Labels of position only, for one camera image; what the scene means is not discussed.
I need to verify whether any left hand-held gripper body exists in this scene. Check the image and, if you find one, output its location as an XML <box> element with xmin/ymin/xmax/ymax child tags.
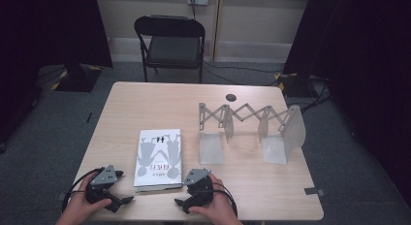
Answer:
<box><xmin>85</xmin><ymin>164</ymin><xmax>118</xmax><ymax>204</ymax></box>

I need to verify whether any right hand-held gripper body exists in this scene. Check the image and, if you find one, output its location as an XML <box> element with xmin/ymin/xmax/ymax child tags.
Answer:
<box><xmin>183</xmin><ymin>168</ymin><xmax>214</xmax><ymax>208</ymax></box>

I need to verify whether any grey expandable book rack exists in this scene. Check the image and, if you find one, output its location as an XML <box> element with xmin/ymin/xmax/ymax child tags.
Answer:
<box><xmin>198</xmin><ymin>102</ymin><xmax>307</xmax><ymax>166</ymax></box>

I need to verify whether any white book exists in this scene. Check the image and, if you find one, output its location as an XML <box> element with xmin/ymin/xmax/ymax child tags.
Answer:
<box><xmin>133</xmin><ymin>128</ymin><xmax>184</xmax><ymax>194</ymax></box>

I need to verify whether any person's right hand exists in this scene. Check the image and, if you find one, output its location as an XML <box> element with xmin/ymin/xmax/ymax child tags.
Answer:
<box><xmin>188</xmin><ymin>174</ymin><xmax>243</xmax><ymax>225</ymax></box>

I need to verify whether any person's left hand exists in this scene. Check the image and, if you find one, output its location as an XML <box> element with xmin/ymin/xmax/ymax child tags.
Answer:
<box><xmin>56</xmin><ymin>180</ymin><xmax>112</xmax><ymax>225</ymax></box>

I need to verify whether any black stand base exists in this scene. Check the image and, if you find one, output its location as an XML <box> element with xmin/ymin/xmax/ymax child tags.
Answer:
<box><xmin>274</xmin><ymin>72</ymin><xmax>312</xmax><ymax>99</ymax></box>
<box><xmin>50</xmin><ymin>63</ymin><xmax>105</xmax><ymax>93</ymax></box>

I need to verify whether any black folding chair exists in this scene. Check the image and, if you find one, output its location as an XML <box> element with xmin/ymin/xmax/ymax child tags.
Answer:
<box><xmin>134</xmin><ymin>15</ymin><xmax>206</xmax><ymax>84</ymax></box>

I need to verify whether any black curtain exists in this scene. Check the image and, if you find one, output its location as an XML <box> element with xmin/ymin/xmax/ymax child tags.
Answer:
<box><xmin>0</xmin><ymin>0</ymin><xmax>113</xmax><ymax>145</ymax></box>
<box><xmin>283</xmin><ymin>0</ymin><xmax>411</xmax><ymax>208</ymax></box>

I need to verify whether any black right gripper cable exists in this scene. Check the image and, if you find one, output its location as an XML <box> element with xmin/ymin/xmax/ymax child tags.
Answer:
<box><xmin>211</xmin><ymin>181</ymin><xmax>238</xmax><ymax>218</ymax></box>

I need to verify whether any black floor cable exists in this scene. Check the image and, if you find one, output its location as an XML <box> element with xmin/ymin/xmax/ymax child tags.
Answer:
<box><xmin>203</xmin><ymin>58</ymin><xmax>285</xmax><ymax>87</ymax></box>

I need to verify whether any bundle of black floor cables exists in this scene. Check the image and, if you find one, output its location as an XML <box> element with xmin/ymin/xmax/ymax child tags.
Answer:
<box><xmin>287</xmin><ymin>77</ymin><xmax>332</xmax><ymax>115</ymax></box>

